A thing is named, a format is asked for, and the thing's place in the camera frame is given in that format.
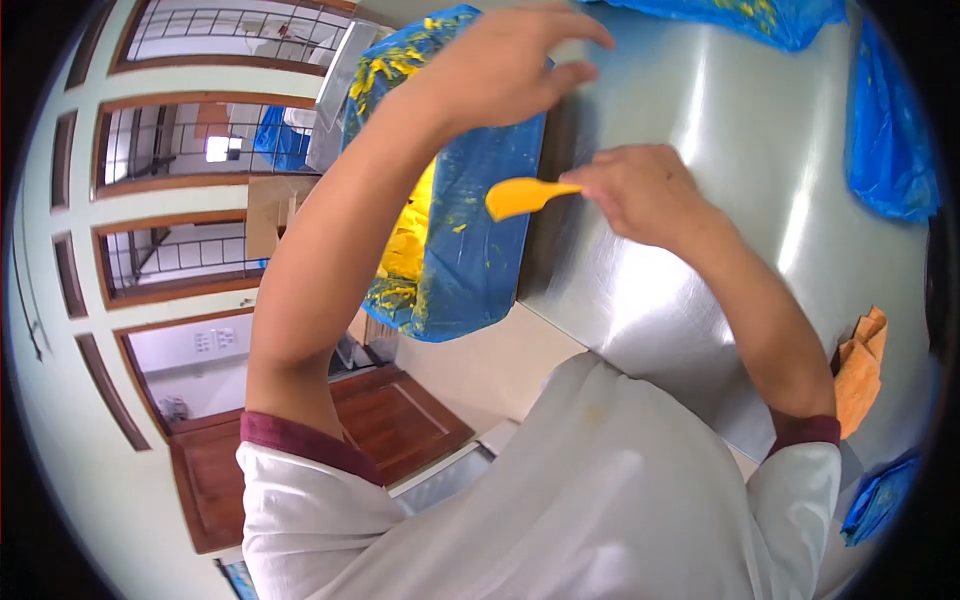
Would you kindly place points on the person's left hand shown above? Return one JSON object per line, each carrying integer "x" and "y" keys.
{"x": 487, "y": 75}

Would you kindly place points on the person's right hand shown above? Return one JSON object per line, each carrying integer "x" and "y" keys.
{"x": 645, "y": 195}

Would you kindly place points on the person's left thumb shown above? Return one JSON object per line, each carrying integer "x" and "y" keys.
{"x": 574, "y": 78}

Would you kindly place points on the person's left fingers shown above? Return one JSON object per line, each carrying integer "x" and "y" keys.
{"x": 574, "y": 28}

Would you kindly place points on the person's right fingers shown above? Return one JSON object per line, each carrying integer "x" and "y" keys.
{"x": 596, "y": 187}

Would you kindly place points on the yellow plastic spatula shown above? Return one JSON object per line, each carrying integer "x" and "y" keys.
{"x": 521, "y": 197}

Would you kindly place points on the blue plastic lined tray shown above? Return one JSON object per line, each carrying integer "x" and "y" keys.
{"x": 472, "y": 255}

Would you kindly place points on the blue plastic sheet with crumbs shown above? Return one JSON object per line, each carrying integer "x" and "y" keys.
{"x": 757, "y": 19}

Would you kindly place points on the yellow dough mass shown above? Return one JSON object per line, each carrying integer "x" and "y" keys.
{"x": 405, "y": 247}

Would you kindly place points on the steel tray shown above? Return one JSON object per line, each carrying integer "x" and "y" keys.
{"x": 337, "y": 90}

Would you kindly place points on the plain blue plastic sheet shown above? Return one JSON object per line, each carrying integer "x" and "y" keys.
{"x": 889, "y": 142}

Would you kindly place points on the person's body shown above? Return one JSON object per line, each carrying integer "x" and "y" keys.
{"x": 600, "y": 495}

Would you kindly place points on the orange folded cloth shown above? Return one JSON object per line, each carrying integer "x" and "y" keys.
{"x": 859, "y": 375}

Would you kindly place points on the cardboard box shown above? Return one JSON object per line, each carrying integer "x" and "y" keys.
{"x": 274, "y": 214}

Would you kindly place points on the brown wooden door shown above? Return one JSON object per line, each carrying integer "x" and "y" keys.
{"x": 300, "y": 450}

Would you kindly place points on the wood framed barred window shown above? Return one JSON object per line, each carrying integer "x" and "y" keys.
{"x": 172, "y": 142}

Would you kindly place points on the small crumpled blue plastic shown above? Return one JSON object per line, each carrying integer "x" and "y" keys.
{"x": 877, "y": 499}

